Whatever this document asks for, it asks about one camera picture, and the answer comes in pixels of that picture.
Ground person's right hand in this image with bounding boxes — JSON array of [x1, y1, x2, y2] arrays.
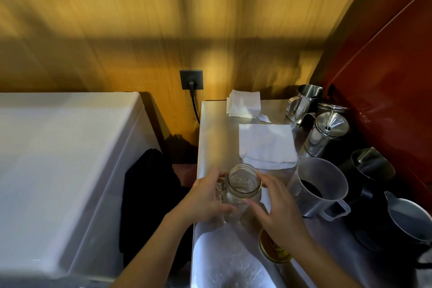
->
[[244, 172, 313, 255]]

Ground person's left hand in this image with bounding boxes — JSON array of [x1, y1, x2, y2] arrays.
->
[[167, 168, 240, 228]]

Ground clear glass jar mug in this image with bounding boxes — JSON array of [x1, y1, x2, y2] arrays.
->
[[216, 164, 263, 225]]

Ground person's left forearm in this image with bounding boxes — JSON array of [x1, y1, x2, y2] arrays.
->
[[109, 213, 196, 288]]

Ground person's right forearm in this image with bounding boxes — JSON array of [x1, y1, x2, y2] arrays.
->
[[288, 238, 366, 288]]

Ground gold metal jar lid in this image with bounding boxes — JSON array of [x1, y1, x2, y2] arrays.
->
[[259, 229, 293, 264]]

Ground large white paper napkin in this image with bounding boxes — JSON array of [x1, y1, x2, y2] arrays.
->
[[238, 124, 300, 170]]

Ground grey plastic measuring jug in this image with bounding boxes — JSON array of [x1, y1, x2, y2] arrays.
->
[[293, 157, 352, 222]]

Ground black cloth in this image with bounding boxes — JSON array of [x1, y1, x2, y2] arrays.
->
[[119, 148, 196, 269]]

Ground steel pot with funnel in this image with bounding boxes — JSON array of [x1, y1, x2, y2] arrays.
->
[[298, 103, 351, 159]]

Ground stack of small white napkins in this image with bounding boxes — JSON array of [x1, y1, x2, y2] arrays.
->
[[226, 89, 262, 119]]

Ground small steel milk pitcher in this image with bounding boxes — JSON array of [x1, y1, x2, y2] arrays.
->
[[286, 84, 325, 127]]

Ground black milk pitcher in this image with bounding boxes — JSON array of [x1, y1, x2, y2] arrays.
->
[[339, 147, 396, 205]]

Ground large grey steel pitcher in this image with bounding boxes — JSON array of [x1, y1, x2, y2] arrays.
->
[[354, 191, 432, 255]]

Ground white chest freezer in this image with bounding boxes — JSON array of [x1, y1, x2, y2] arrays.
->
[[0, 92, 163, 288]]

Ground red coffee machine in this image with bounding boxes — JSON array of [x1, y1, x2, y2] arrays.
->
[[308, 0, 432, 205]]

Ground black plug with cable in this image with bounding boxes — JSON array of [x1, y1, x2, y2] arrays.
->
[[187, 76, 202, 126]]

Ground grey wall socket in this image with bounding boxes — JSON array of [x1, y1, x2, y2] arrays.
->
[[179, 69, 205, 91]]

